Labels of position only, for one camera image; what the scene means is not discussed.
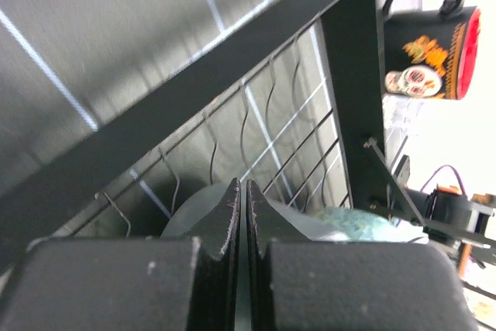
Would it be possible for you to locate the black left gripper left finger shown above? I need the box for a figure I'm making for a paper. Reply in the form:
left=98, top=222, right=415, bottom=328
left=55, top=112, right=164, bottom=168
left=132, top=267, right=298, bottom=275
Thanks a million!
left=1, top=179, right=241, bottom=330

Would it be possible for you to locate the black red skull mug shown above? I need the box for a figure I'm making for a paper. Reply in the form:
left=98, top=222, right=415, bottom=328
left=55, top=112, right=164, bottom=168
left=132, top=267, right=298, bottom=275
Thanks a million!
left=382, top=0, right=481, bottom=100

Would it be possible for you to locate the teal speckled ceramic mug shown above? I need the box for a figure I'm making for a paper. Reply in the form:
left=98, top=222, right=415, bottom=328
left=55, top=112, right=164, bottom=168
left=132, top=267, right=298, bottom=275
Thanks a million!
left=314, top=207, right=429, bottom=244

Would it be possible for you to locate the dark green ceramic mug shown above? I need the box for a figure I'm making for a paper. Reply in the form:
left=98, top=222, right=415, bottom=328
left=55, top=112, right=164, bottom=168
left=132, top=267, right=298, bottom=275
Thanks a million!
left=160, top=181, right=322, bottom=331

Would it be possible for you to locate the black grid table mat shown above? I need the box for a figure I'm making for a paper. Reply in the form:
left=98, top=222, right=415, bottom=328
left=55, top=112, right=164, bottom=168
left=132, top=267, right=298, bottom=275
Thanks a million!
left=0, top=0, right=423, bottom=239

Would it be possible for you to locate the small clear glass cup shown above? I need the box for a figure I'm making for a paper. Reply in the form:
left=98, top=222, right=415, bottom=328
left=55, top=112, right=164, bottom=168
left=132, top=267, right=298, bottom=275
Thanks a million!
left=382, top=95, right=424, bottom=136

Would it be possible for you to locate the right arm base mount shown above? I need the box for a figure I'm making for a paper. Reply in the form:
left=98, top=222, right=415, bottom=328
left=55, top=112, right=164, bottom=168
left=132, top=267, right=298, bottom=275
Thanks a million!
left=391, top=164, right=495, bottom=279

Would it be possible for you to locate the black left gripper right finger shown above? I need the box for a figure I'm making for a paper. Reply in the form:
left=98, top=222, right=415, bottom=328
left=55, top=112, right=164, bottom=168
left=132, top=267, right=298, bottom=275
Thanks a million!
left=246, top=181, right=477, bottom=330

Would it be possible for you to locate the black wire dish rack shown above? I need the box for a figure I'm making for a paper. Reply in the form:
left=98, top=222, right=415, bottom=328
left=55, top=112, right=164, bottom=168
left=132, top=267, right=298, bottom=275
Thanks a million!
left=0, top=0, right=496, bottom=270

